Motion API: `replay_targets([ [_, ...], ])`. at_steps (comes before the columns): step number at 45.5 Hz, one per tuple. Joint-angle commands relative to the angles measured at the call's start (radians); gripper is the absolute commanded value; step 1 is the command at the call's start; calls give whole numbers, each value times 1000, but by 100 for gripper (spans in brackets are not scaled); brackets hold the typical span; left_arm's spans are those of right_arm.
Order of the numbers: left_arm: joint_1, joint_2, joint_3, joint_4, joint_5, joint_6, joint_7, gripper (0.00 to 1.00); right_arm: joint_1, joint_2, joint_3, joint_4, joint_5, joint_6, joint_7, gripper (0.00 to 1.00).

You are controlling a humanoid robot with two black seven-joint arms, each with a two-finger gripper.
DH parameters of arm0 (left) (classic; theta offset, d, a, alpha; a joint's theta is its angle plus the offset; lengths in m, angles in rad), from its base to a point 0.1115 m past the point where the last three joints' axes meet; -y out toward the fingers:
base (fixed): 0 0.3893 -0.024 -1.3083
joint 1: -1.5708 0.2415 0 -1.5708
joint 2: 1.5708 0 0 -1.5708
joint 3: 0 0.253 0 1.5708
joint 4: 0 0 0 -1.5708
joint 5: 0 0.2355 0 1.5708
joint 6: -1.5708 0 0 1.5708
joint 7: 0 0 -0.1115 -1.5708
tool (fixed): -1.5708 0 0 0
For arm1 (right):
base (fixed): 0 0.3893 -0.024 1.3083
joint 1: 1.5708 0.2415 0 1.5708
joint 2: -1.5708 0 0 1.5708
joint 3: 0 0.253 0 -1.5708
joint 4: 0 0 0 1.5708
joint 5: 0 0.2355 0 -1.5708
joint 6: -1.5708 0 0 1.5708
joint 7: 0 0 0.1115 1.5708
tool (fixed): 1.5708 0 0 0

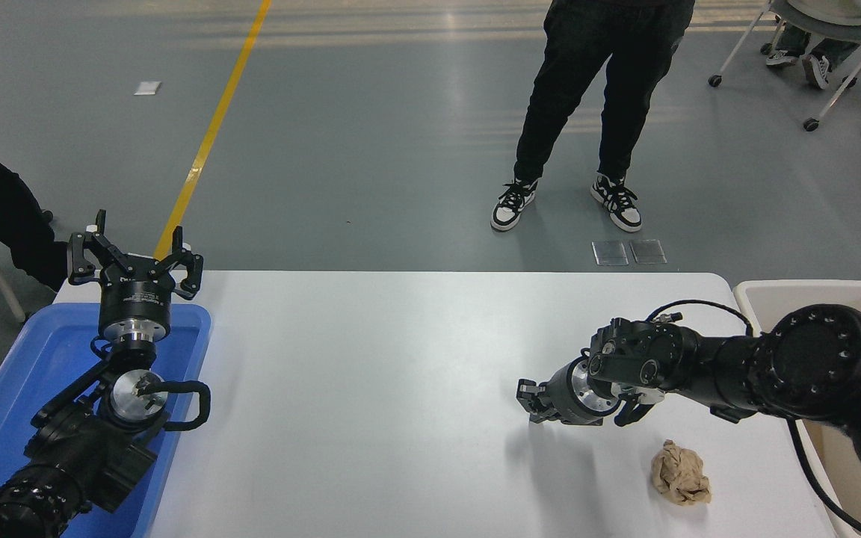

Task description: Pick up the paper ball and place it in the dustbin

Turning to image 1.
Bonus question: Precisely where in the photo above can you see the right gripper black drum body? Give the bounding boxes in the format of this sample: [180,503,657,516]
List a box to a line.
[543,357,605,427]

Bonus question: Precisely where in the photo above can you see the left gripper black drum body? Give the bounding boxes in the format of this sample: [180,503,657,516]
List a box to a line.
[98,269,177,324]

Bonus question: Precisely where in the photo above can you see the tan paper ball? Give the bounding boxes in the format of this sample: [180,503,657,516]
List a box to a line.
[650,439,712,507]

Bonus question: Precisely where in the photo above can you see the blue plastic tray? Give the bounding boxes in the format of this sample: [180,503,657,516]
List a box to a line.
[0,303,212,538]

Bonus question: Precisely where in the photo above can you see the clear floor plate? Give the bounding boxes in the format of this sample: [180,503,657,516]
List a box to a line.
[593,241,629,267]
[630,239,667,265]

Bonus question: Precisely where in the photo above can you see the large pale bin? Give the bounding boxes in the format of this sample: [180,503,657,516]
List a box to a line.
[733,280,861,538]

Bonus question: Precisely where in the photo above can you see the standing person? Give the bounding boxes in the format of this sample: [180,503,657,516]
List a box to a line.
[490,0,697,233]

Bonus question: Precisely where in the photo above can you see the seated person on wheeled chair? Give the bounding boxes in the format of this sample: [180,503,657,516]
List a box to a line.
[759,0,861,91]

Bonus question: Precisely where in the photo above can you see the white wheeled chair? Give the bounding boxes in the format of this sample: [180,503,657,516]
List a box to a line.
[709,0,861,132]

